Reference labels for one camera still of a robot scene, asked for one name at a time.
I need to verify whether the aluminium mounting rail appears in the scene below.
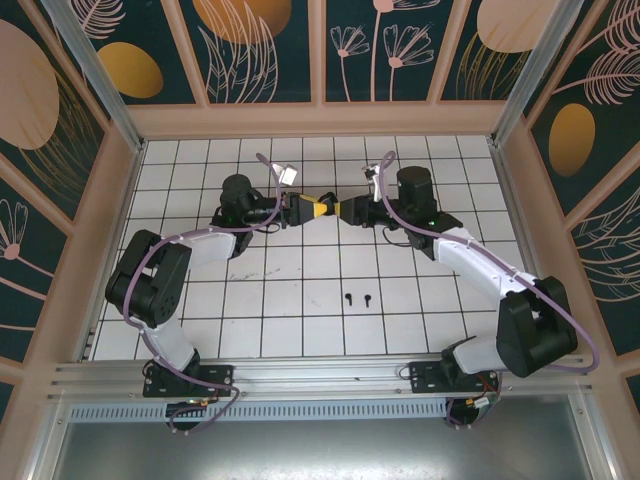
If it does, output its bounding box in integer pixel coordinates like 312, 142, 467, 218
47, 353, 594, 401

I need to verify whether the aluminium frame post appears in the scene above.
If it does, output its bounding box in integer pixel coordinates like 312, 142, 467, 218
39, 0, 147, 154
489, 0, 586, 149

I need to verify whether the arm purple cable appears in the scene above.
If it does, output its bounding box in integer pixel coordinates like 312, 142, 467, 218
379, 149, 601, 431
121, 152, 289, 436

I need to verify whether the slotted grey cable duct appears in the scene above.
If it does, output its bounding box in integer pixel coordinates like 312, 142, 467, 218
67, 402, 451, 422

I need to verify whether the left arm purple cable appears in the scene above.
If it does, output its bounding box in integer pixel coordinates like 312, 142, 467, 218
121, 152, 289, 436

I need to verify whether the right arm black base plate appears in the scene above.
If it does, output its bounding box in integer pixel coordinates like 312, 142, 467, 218
408, 359, 501, 396

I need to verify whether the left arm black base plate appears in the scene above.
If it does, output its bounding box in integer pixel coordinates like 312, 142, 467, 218
143, 364, 236, 399

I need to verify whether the grey metal sheet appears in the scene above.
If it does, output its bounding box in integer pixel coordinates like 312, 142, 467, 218
29, 392, 621, 480

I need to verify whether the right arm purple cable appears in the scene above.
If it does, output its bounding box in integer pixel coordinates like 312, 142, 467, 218
379, 149, 601, 431

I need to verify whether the aluminium side rail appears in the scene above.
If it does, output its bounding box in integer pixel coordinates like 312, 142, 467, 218
487, 139, 564, 359

